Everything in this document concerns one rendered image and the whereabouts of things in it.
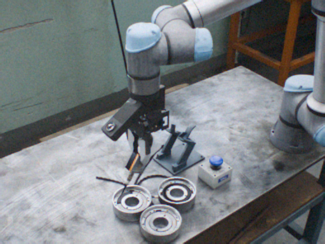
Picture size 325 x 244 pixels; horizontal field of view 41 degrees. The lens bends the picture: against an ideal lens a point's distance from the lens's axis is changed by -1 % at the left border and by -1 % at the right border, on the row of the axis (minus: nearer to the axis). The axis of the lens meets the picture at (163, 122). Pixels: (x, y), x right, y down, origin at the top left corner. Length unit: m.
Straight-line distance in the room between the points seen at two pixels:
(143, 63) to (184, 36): 0.11
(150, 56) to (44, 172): 0.57
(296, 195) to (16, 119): 1.77
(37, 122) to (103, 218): 1.75
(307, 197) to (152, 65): 0.92
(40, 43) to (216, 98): 1.30
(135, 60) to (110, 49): 1.95
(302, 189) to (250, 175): 0.41
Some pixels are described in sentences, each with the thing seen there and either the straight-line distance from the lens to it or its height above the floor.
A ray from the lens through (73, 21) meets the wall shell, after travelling 2.72.
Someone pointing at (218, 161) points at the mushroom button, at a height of 0.87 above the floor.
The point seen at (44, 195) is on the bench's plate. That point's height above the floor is 0.80.
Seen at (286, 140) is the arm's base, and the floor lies 0.84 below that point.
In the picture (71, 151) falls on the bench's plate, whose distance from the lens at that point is 1.43.
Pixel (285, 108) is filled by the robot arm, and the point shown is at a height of 0.94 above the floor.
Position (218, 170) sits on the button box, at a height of 0.85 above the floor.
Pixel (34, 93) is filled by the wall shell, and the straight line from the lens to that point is 2.78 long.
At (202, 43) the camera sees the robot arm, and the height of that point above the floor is 1.27.
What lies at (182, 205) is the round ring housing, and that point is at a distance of 1.19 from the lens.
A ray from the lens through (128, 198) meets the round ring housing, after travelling 1.22.
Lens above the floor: 1.67
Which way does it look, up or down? 35 degrees down
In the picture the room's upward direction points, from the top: 1 degrees clockwise
